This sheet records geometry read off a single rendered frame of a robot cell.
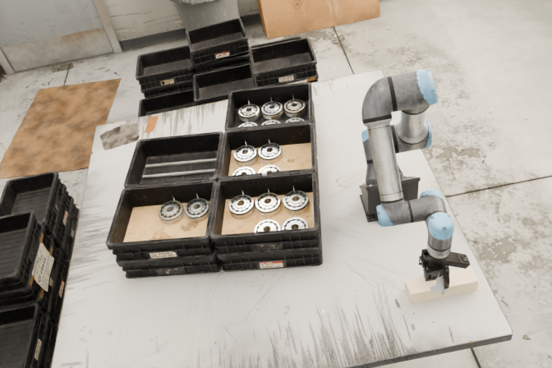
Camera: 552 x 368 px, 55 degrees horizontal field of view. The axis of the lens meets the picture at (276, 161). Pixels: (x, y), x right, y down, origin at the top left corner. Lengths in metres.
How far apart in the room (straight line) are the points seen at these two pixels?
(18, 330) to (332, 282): 1.59
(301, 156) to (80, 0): 3.11
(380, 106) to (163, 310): 1.11
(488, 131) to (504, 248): 0.94
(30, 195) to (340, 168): 1.84
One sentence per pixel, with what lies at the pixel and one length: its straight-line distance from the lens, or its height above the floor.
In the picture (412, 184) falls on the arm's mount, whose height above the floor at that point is 0.88.
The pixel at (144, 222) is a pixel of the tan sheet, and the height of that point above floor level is 0.83.
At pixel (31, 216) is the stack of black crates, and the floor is 0.59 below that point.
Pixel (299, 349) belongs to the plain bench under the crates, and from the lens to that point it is 1.93.
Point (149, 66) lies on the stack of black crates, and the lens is 4.05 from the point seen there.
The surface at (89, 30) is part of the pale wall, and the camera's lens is 5.10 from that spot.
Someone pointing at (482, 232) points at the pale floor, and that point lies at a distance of 3.12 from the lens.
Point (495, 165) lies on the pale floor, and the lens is 3.48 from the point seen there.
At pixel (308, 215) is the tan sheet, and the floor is 0.83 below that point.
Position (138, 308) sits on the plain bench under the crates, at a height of 0.70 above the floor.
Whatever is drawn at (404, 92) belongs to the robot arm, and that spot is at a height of 1.37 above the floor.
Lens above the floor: 2.42
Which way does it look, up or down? 43 degrees down
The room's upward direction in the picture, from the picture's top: 12 degrees counter-clockwise
